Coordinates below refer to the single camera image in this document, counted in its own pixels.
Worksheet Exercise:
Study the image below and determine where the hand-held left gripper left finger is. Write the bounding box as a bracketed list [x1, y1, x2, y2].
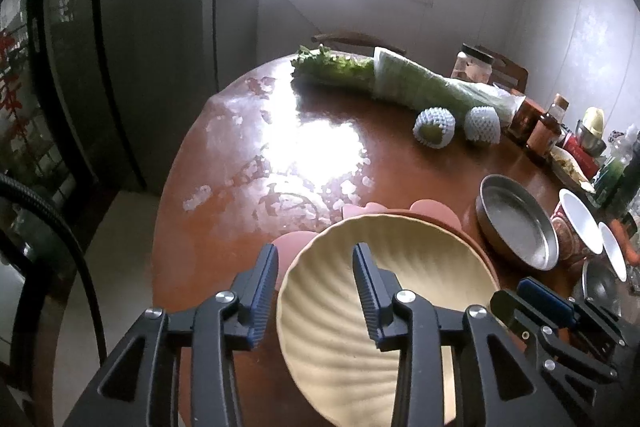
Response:
[65, 243, 279, 427]

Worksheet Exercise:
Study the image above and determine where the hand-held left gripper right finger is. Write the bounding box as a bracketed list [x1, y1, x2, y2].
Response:
[352, 243, 576, 427]

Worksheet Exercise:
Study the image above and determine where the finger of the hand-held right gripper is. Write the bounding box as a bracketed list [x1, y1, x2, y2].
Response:
[490, 289, 620, 383]
[516, 278, 626, 350]

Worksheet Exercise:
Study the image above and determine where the cream ribbed bowl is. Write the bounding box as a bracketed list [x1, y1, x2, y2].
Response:
[276, 215, 501, 425]

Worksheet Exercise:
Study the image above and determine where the round metal pan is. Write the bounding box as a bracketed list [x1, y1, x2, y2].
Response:
[475, 174, 560, 271]

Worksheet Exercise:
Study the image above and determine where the small metal bowl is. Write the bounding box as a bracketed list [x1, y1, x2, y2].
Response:
[582, 259, 623, 308]

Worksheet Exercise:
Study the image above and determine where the carrot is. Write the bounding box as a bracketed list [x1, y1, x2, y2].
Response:
[612, 219, 640, 265]

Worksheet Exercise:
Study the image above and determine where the pink flower-shaped plate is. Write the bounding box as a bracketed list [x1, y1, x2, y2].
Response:
[271, 198, 501, 293]

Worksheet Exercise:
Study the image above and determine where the white dish of food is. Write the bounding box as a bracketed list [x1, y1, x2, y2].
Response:
[549, 146, 596, 195]

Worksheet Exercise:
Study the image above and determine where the green plastic bottle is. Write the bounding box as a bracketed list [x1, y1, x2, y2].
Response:
[595, 147, 640, 220]

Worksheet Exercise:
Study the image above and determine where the red box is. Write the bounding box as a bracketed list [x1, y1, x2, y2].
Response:
[562, 142, 601, 180]

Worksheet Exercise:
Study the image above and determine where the steel cup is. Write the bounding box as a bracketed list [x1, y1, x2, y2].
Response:
[575, 121, 608, 156]

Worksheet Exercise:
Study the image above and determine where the orange-labelled sauce jar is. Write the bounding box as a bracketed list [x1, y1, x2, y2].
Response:
[525, 113, 563, 162]

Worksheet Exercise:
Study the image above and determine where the red chili sauce jar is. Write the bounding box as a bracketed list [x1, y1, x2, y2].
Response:
[507, 99, 548, 142]

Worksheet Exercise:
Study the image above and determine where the fruit in white foam net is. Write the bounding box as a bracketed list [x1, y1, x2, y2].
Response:
[464, 105, 502, 144]
[413, 107, 457, 150]

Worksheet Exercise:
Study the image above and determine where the pale yellow capped container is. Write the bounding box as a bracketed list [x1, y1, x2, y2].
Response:
[582, 107, 606, 138]

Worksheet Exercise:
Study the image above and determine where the cork-capped glass bottle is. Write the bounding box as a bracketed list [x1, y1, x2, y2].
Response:
[547, 93, 571, 132]

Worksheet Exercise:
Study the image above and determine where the plastic-wrapped napa cabbage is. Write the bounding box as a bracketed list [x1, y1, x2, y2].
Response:
[371, 47, 526, 128]

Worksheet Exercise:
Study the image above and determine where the flat-backed wooden chair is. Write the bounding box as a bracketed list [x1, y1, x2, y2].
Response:
[475, 45, 530, 94]

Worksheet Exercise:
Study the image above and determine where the green leaf lettuce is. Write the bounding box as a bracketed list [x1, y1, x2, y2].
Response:
[291, 45, 376, 88]

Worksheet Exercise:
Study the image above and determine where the clear jar with black lid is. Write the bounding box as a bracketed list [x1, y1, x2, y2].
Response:
[451, 43, 495, 85]

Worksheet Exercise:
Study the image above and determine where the curved wooden chair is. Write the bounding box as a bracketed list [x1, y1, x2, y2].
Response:
[311, 31, 408, 55]

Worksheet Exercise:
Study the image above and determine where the grey refrigerator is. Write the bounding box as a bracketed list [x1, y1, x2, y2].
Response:
[45, 0, 221, 192]

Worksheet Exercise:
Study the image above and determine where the black cable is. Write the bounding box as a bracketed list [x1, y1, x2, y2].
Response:
[0, 172, 108, 358]

